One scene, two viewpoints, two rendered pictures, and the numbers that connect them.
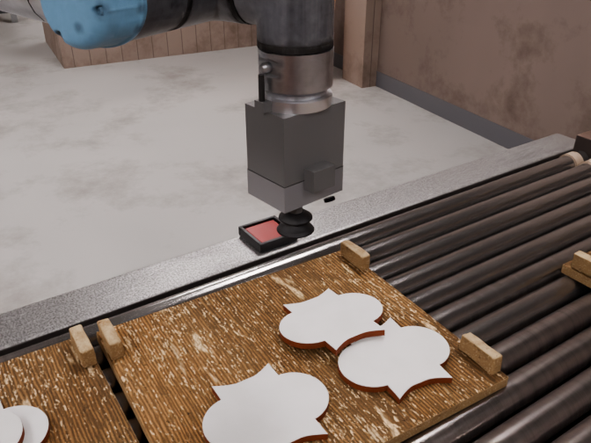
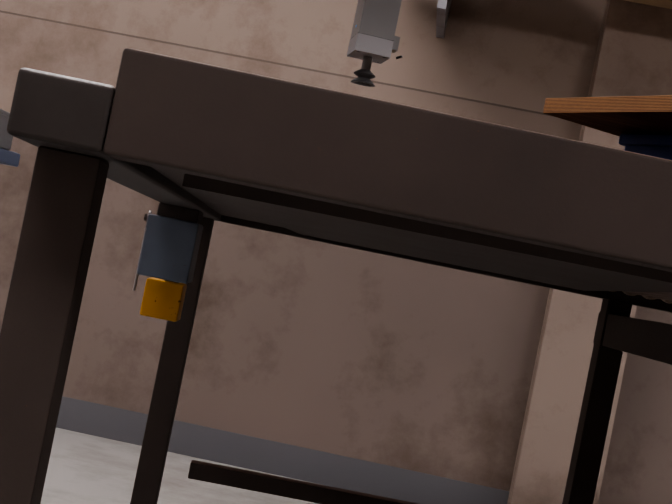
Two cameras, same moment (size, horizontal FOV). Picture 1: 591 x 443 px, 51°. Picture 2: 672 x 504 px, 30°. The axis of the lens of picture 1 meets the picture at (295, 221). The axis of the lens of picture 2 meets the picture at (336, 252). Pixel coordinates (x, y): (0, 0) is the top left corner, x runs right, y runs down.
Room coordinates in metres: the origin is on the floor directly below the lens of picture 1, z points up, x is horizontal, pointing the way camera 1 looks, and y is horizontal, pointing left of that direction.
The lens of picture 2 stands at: (-0.53, 1.84, 0.80)
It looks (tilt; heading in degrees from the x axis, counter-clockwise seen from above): 1 degrees up; 302
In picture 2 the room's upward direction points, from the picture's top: 11 degrees clockwise
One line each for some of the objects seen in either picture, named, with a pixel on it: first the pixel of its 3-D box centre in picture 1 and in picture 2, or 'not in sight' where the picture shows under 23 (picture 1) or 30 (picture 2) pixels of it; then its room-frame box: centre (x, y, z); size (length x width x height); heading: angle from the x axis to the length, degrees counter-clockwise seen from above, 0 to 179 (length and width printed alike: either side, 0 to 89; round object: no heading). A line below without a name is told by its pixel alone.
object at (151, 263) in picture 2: not in sight; (167, 250); (1.06, -0.11, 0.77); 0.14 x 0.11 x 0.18; 124
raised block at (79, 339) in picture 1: (82, 345); not in sight; (0.61, 0.27, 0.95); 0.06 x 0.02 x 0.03; 32
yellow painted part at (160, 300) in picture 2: not in sight; (170, 263); (1.16, -0.26, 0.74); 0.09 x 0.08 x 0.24; 124
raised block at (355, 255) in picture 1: (354, 254); not in sight; (0.83, -0.09, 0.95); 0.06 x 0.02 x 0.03; 31
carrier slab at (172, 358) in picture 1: (292, 358); not in sight; (0.62, 0.00, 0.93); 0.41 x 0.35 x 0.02; 121
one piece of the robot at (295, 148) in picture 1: (300, 146); (381, 25); (0.61, -0.01, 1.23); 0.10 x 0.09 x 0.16; 41
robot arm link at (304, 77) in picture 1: (293, 69); not in sight; (0.62, 0.00, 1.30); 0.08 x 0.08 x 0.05
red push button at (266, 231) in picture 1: (267, 234); not in sight; (0.94, 0.05, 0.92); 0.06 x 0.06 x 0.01; 34
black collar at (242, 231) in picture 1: (267, 233); not in sight; (0.94, 0.05, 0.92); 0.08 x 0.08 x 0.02; 34
